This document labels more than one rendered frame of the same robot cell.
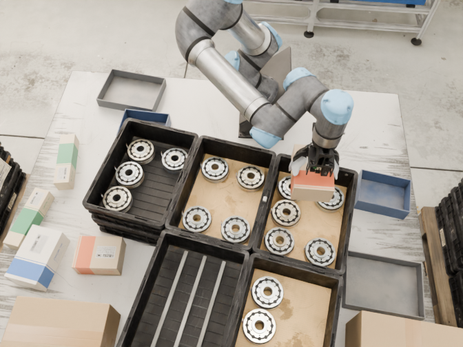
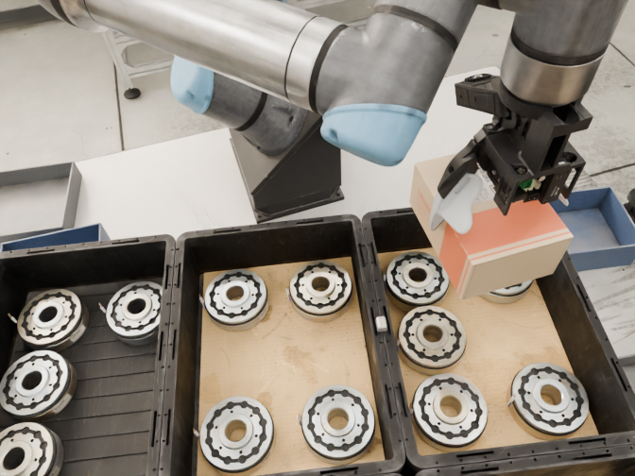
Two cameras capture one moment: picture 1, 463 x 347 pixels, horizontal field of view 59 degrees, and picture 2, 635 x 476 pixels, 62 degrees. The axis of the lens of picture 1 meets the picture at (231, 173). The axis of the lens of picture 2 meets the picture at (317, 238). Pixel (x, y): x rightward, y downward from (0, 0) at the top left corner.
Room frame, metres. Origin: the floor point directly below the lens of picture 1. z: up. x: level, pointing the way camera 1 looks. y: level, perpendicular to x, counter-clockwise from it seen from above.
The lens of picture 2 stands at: (0.35, 0.06, 1.60)
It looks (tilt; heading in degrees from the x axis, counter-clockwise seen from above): 53 degrees down; 343
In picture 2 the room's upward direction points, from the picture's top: 5 degrees counter-clockwise
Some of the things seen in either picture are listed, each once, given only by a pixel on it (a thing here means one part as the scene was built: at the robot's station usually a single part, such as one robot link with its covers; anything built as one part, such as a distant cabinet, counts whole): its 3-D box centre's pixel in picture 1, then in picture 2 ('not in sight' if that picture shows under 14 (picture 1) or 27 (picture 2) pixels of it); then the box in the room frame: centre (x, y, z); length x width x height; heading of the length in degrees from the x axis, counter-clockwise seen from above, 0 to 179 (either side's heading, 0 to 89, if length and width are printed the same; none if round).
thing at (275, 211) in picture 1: (286, 212); (432, 335); (0.64, -0.20, 0.86); 0.10 x 0.10 x 0.01
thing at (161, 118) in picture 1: (144, 129); (57, 271); (1.09, 0.39, 0.74); 0.20 x 0.15 x 0.07; 83
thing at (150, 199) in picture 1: (146, 176); (78, 374); (0.78, 0.32, 0.87); 0.40 x 0.30 x 0.11; 165
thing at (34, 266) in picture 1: (38, 257); not in sight; (0.50, 0.69, 0.75); 0.20 x 0.12 x 0.09; 167
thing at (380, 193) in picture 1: (382, 193); (573, 230); (0.79, -0.61, 0.74); 0.20 x 0.15 x 0.07; 76
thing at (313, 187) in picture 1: (311, 173); (482, 217); (0.67, -0.25, 1.09); 0.16 x 0.12 x 0.07; 176
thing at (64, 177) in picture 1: (67, 161); not in sight; (0.92, 0.69, 0.73); 0.24 x 0.06 x 0.06; 6
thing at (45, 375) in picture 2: (129, 172); (32, 381); (0.79, 0.38, 0.86); 0.05 x 0.05 x 0.01
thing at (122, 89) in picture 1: (132, 91); (11, 208); (1.32, 0.47, 0.73); 0.27 x 0.20 x 0.05; 78
